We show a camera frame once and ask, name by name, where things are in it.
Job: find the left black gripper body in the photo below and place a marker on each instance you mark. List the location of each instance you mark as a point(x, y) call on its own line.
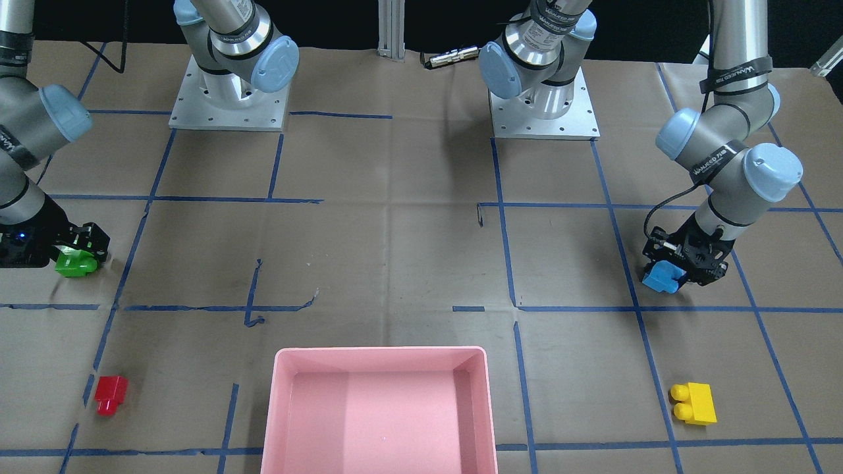
point(701, 253)

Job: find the yellow toy block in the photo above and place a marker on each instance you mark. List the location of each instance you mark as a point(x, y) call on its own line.
point(693, 403)

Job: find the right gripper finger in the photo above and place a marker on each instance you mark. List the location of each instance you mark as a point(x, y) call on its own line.
point(69, 250)

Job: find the pink plastic box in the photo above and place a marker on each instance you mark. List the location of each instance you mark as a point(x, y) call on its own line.
point(380, 410)

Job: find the blue toy block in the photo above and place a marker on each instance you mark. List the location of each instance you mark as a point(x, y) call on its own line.
point(661, 277)

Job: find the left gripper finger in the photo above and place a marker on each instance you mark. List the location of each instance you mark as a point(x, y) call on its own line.
point(680, 277)
point(649, 263)

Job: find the metal cable connector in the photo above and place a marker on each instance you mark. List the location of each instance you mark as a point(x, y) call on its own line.
point(448, 58)

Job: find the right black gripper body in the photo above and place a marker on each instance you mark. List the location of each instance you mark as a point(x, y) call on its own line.
point(51, 222)

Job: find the green toy block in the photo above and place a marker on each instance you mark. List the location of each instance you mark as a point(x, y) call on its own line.
point(75, 263)

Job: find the red toy block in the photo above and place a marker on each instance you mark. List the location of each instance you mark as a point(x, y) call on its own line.
point(110, 394)

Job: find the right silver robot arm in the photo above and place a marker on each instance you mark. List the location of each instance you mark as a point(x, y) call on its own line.
point(225, 37)

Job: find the aluminium profile post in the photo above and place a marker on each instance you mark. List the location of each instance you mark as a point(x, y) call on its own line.
point(390, 24)

